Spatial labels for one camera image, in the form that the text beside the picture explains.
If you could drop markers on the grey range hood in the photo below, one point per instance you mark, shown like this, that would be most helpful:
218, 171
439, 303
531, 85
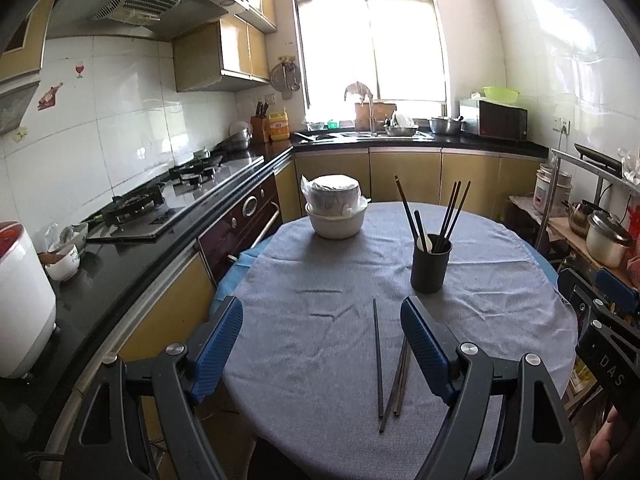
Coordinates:
135, 5

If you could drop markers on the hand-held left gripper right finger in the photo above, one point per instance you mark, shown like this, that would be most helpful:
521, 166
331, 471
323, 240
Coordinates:
427, 345

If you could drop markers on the bottle wall sticker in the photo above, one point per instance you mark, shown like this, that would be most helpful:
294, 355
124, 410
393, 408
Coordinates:
50, 96

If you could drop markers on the stacked steel basins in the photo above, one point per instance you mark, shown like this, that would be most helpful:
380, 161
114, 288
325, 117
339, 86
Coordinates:
237, 137

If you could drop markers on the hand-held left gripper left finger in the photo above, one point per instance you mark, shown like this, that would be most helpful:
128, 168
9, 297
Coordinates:
217, 345

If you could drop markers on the wooden knife block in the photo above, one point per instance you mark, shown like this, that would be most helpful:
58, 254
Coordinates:
259, 130

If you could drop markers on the white plastic spoon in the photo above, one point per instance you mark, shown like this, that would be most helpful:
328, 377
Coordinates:
424, 244

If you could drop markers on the pile of dark chopsticks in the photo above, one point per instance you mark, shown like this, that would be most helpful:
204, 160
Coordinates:
377, 360

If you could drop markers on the kitchen window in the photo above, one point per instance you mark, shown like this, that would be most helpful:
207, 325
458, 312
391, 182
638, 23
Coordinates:
370, 50

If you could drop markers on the large white bowl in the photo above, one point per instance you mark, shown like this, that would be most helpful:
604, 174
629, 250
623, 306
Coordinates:
337, 227

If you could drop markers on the yellow wall cabinets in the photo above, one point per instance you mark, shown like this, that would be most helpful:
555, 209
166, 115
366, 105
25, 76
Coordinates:
240, 55

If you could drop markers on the hanging round strainer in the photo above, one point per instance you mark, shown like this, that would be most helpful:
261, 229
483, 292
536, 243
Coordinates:
285, 77

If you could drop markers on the bowls wrapped in plastic bag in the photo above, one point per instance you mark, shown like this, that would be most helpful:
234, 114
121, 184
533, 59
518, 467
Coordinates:
332, 195

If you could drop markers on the steel basin with dishes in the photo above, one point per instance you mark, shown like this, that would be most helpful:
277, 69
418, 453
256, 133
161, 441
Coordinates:
400, 131

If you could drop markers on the blue table cover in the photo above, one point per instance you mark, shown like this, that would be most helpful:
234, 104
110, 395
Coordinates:
235, 280

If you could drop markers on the person's right hand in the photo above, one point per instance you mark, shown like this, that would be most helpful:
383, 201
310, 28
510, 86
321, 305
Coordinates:
607, 445

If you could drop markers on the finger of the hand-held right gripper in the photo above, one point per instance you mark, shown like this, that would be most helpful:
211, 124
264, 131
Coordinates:
575, 305
617, 290

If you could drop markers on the black utensil holder cup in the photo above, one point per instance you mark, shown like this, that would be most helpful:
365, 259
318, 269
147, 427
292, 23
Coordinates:
430, 272

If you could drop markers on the steel pot with lid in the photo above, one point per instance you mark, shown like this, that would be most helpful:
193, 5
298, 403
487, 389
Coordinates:
605, 247

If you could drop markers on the wine glass wall sticker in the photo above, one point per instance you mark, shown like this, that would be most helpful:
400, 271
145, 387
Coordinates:
79, 67

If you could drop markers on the white bowl with spoon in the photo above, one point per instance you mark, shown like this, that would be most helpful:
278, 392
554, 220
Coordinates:
77, 235

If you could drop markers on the green plastic basin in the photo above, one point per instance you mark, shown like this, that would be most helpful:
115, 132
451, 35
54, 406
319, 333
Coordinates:
500, 94

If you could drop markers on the small green container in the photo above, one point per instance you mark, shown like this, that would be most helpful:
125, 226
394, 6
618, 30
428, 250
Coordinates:
333, 124

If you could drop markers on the wall socket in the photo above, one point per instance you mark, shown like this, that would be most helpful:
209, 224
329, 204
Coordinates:
562, 125

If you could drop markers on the maroon built-in oven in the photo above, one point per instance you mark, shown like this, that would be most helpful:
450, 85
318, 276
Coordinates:
240, 220

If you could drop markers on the white rice cooker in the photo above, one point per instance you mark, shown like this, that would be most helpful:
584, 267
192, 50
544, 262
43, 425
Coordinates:
547, 190

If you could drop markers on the grey tablecloth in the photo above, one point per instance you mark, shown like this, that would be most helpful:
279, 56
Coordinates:
310, 360

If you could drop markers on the yellow wall cabinet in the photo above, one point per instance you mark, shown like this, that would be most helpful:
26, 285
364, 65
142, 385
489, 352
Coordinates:
25, 45

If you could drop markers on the black countertop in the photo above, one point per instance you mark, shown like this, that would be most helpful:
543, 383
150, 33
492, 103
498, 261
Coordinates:
75, 320

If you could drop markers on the black microwave oven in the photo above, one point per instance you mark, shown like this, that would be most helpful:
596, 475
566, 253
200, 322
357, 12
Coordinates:
502, 122

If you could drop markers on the white countertop appliance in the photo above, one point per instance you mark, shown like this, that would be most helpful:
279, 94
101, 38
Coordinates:
22, 310

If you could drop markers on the small flower wall sticker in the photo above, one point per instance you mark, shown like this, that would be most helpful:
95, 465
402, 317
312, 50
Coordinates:
20, 134

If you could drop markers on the white printed bowl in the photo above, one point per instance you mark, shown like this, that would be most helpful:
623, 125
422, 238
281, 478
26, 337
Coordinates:
62, 265

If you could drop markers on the wooden cutting board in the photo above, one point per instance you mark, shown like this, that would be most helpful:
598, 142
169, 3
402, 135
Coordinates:
387, 115

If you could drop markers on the rag on faucet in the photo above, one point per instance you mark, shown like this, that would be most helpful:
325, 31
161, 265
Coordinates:
357, 90

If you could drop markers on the metal storage rack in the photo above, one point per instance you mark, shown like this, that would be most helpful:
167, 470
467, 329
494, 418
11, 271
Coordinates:
600, 157

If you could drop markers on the steel mixing bowl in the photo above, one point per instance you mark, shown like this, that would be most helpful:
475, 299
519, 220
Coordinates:
445, 127

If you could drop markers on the steel faucet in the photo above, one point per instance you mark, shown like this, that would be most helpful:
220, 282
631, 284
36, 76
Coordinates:
372, 120

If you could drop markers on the black gas stove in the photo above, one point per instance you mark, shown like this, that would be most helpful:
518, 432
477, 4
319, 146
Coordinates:
150, 220

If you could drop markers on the yellow oil bottle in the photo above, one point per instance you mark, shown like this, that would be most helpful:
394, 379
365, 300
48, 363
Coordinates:
280, 127

